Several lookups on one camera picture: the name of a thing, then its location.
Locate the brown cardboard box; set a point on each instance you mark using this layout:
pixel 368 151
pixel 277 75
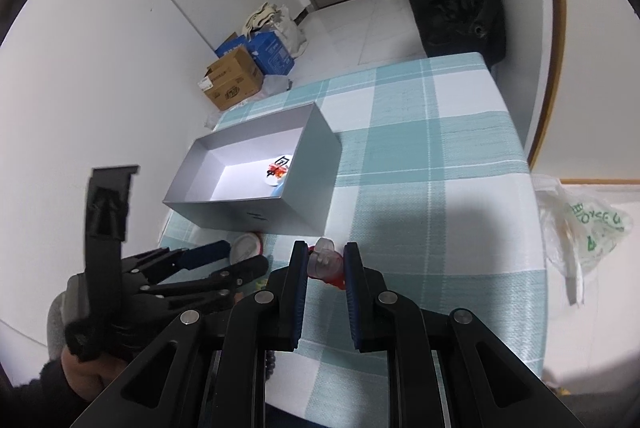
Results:
pixel 232 79

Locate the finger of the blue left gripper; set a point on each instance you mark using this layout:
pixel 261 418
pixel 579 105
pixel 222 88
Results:
pixel 190 257

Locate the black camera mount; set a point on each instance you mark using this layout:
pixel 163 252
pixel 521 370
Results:
pixel 107 210

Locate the blue cardboard box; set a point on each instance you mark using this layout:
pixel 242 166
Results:
pixel 266 49

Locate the white green plastic bag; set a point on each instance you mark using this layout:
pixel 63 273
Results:
pixel 578 231

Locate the teal checked tablecloth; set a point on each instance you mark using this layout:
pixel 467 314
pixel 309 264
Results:
pixel 434 187

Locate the person's left hand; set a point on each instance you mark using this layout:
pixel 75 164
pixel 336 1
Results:
pixel 89 379

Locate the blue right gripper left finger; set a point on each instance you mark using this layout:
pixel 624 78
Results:
pixel 289 286

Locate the grey open cardboard box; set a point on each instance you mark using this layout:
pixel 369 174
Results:
pixel 220 185

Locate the white round tin lid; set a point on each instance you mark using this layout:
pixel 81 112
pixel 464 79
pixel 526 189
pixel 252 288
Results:
pixel 245 246

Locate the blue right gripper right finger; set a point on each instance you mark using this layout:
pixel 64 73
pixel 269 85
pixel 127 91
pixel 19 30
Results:
pixel 363 286

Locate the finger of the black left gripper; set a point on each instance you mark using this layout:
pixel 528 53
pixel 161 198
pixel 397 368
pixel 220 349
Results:
pixel 228 278

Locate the white fabric bag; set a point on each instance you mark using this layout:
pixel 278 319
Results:
pixel 271 18

